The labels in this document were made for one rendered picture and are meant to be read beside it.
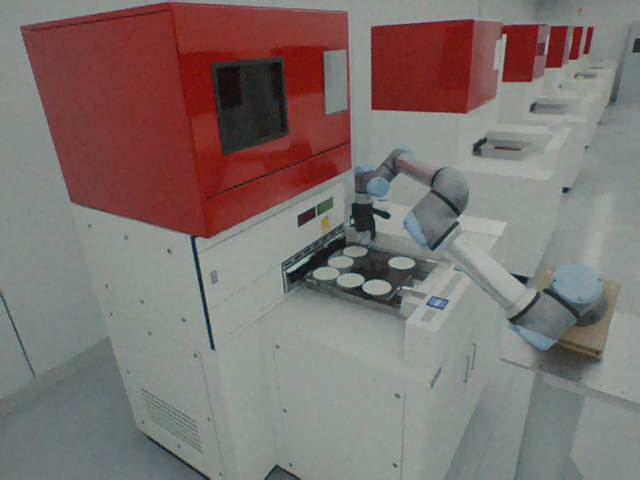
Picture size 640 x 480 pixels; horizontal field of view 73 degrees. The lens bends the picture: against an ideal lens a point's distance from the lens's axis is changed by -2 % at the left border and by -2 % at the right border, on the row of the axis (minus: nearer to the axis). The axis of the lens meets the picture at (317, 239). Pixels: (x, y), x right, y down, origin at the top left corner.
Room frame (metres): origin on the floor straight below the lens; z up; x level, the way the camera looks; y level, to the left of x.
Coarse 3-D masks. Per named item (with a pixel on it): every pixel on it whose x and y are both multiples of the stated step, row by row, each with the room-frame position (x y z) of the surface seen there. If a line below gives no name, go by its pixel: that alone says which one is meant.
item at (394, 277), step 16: (336, 256) 1.62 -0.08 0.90; (352, 256) 1.61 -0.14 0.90; (368, 256) 1.61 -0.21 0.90; (384, 256) 1.60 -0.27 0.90; (400, 256) 1.59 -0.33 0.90; (352, 272) 1.47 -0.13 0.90; (368, 272) 1.47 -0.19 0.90; (384, 272) 1.46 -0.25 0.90; (400, 272) 1.45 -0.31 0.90; (352, 288) 1.36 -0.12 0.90
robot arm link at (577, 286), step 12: (564, 264) 1.04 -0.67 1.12; (576, 264) 1.03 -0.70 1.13; (564, 276) 1.01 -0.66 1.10; (576, 276) 1.00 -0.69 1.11; (588, 276) 0.99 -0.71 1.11; (552, 288) 1.02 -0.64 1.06; (564, 288) 0.99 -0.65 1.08; (576, 288) 0.97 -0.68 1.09; (588, 288) 0.96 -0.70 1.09; (600, 288) 0.96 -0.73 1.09; (564, 300) 0.97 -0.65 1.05; (576, 300) 0.95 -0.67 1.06; (588, 300) 0.95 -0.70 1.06; (576, 312) 0.96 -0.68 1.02
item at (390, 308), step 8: (312, 288) 1.49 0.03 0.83; (320, 288) 1.47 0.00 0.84; (328, 288) 1.45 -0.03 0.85; (336, 296) 1.43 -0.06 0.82; (344, 296) 1.41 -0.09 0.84; (352, 296) 1.39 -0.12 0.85; (360, 304) 1.37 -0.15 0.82; (368, 304) 1.35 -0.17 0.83; (376, 304) 1.33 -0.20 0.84; (392, 304) 1.31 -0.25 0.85; (384, 312) 1.31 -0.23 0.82; (392, 312) 1.30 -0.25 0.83
